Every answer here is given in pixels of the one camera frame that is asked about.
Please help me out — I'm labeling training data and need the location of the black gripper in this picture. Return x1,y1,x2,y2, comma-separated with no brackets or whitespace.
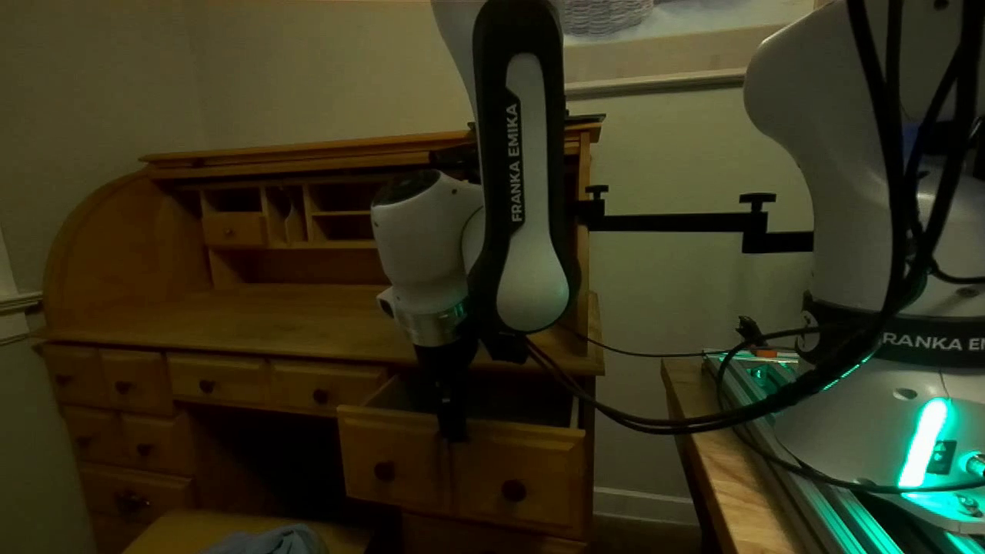
411,341,484,447

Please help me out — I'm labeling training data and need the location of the wooden desk drawer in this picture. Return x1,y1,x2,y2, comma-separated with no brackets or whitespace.
167,352,276,410
98,348,178,414
336,368,599,539
60,402,201,476
267,356,392,422

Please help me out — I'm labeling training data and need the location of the closed wooden desk drawer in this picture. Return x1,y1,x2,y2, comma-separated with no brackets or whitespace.
98,348,178,414
167,352,276,410
267,356,392,422
60,402,201,476

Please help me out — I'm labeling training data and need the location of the folded blue cloth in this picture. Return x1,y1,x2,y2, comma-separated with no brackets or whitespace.
201,524,334,554

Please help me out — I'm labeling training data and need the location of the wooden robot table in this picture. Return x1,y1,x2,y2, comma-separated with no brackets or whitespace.
658,354,825,554

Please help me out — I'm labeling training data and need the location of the wooden roll-top desk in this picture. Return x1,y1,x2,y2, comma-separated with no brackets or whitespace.
35,113,607,554

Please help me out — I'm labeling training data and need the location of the wooden stool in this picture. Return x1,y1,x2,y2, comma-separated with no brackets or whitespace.
120,507,376,554

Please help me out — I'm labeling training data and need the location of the thin black cable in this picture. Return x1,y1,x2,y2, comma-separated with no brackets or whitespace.
560,322,825,363

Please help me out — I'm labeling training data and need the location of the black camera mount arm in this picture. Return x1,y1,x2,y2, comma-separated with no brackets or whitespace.
580,182,815,255

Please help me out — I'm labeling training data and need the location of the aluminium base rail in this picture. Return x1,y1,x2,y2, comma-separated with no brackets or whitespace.
703,346,985,554

